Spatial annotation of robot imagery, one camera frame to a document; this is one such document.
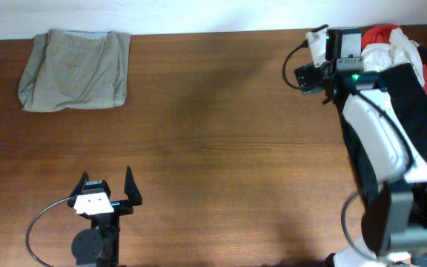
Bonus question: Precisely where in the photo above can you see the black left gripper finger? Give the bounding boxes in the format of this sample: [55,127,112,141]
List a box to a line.
[124,165,142,206]
[69,171,89,197]

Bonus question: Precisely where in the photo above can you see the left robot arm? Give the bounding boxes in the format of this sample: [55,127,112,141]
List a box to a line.
[67,167,142,267]

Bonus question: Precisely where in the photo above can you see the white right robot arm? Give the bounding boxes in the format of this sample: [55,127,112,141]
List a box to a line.
[294,25,427,266]

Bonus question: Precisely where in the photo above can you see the black shorts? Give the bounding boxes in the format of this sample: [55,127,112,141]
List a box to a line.
[340,64,427,188]

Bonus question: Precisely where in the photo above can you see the white shirt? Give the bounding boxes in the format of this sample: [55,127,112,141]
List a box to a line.
[361,24,425,87]

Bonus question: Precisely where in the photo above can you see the folded khaki shorts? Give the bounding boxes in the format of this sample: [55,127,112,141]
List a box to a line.
[18,29,130,113]

